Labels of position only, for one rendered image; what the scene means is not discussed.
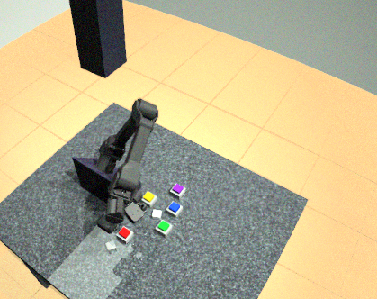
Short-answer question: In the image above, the green button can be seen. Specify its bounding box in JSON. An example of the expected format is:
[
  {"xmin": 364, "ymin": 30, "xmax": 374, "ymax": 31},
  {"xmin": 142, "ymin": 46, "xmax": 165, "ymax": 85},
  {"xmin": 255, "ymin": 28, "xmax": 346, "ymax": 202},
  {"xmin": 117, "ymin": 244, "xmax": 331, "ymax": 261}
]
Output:
[{"xmin": 156, "ymin": 220, "xmax": 172, "ymax": 237}]

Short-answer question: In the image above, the blue button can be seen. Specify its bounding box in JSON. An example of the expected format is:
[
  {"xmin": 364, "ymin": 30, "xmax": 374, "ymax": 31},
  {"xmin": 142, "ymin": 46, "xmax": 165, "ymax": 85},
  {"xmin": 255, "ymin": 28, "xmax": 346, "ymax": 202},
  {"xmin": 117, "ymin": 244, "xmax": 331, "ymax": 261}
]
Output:
[{"xmin": 166, "ymin": 202, "xmax": 183, "ymax": 218}]

